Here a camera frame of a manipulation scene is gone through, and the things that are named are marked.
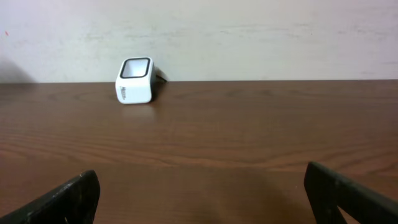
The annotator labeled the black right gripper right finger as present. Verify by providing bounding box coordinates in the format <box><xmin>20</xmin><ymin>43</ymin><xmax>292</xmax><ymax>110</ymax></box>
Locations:
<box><xmin>304</xmin><ymin>162</ymin><xmax>397</xmax><ymax>223</ymax></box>

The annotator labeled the white barcode scanner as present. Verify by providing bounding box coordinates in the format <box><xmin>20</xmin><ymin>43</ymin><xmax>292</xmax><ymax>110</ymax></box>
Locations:
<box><xmin>115</xmin><ymin>57</ymin><xmax>156</xmax><ymax>104</ymax></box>

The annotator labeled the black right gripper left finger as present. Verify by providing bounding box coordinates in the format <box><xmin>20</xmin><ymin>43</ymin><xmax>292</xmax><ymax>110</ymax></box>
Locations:
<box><xmin>1</xmin><ymin>170</ymin><xmax>100</xmax><ymax>224</ymax></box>

